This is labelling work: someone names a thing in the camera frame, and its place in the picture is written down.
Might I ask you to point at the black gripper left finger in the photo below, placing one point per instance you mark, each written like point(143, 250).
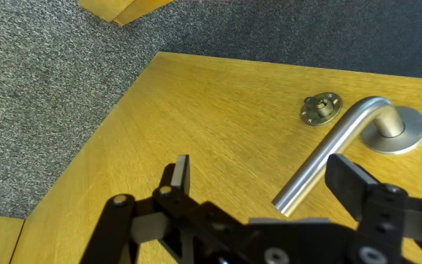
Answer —
point(171, 198)

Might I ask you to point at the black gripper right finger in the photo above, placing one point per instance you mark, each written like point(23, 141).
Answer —
point(376, 207)

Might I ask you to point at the wooden door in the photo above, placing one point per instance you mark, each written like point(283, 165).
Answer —
point(239, 125)

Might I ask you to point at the round metal lock cylinder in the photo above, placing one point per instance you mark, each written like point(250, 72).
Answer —
point(319, 109)

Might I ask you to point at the metal door handle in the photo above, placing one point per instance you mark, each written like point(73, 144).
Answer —
point(381, 127)

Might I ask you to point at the wooden door frame post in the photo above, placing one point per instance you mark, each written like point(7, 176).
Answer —
point(121, 12)

